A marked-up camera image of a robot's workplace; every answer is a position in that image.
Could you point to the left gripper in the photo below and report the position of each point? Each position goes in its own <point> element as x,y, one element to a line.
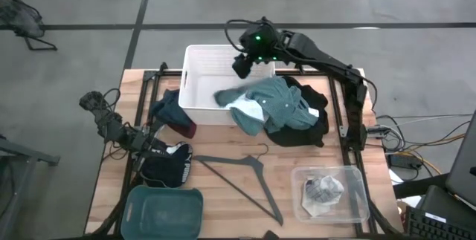
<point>145,141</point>

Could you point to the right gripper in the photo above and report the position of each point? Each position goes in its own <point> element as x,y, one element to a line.
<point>242,66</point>

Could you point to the maroon cloth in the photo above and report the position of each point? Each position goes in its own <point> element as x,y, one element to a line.
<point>189,130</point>

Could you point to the teal dotted shirt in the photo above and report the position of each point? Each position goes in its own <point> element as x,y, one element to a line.
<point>275,102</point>

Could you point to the white cloth with grey checks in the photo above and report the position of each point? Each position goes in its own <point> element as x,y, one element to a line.
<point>321,195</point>

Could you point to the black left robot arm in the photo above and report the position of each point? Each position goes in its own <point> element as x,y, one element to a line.
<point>108,121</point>

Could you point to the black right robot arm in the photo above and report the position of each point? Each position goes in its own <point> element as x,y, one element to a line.
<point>316,56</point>

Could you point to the navy blue cloth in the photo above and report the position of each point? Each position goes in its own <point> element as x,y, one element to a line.
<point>167,110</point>

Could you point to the black Puma print cloth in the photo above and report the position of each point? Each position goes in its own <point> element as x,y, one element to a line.
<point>167,173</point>

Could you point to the white perforated plastic basket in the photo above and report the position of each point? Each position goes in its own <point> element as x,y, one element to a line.
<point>201,84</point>

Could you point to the black clothes hanger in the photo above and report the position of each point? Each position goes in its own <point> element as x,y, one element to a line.
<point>256,163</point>

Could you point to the grey metal stand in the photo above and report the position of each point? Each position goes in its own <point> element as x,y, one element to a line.
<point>29,154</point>

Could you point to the grey USB hub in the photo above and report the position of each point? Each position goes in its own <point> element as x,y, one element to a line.
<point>379,131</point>

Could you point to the clear plastic container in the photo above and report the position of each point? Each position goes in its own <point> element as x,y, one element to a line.
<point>357,195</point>

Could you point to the black mesh chair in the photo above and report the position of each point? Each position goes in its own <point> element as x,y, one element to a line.
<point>18,17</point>

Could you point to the black power adapter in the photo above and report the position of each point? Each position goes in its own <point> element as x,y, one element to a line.
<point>403,161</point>

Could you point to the black laptop stand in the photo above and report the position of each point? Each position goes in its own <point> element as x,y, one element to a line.
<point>439,199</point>

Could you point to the grey laptop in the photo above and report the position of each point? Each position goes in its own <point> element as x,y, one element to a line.
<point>465,165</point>

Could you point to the black keyboard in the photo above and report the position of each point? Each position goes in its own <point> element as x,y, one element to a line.
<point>427,229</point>

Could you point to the black aluminium rig frame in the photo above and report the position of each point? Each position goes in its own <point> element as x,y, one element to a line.
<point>169,73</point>

